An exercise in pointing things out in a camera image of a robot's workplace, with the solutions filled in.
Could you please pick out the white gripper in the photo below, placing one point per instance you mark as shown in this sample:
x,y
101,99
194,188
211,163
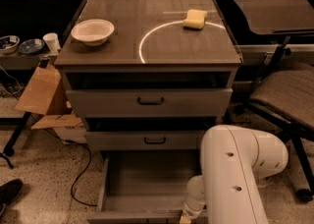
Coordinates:
x,y
192,206

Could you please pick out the grey bottom drawer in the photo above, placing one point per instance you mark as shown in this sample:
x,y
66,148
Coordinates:
x,y
144,186

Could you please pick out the grey drawer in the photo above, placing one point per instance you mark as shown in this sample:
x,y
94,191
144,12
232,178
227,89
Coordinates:
x,y
144,186
126,95
147,133

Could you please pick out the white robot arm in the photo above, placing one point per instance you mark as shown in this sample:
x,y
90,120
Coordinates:
x,y
232,160

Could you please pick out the grey middle drawer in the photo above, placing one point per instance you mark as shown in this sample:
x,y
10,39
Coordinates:
x,y
147,133

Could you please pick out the grey top drawer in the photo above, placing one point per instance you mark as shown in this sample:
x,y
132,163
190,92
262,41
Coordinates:
x,y
126,95

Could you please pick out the grey drawer cabinet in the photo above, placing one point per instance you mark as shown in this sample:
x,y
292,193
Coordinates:
x,y
150,38

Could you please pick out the grey office chair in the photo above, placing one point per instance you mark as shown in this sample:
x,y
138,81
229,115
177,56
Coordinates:
x,y
283,86

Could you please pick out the black shoe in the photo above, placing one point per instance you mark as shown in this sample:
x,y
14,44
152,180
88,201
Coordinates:
x,y
9,192

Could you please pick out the brown cardboard box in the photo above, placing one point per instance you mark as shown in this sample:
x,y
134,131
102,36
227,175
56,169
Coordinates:
x,y
45,96

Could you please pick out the black table leg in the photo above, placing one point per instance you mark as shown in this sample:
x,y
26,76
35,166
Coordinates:
x,y
20,124

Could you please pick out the yellow sponge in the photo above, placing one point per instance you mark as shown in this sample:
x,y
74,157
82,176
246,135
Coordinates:
x,y
195,19

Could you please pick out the white paper cup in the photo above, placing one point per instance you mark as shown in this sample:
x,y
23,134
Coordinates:
x,y
52,41

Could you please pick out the low grey side shelf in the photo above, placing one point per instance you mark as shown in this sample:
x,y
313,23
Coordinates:
x,y
18,61

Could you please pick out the white patterned bowl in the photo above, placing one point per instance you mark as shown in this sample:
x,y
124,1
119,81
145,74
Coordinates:
x,y
9,44

